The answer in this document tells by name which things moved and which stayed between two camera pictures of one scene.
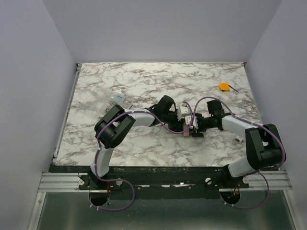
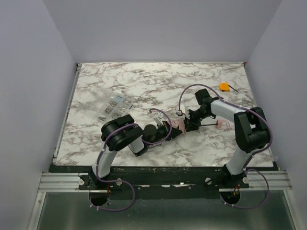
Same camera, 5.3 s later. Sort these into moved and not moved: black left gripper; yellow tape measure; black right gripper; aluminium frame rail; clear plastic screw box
Moved: black right gripper; black left gripper
Not moved: aluminium frame rail; yellow tape measure; clear plastic screw box
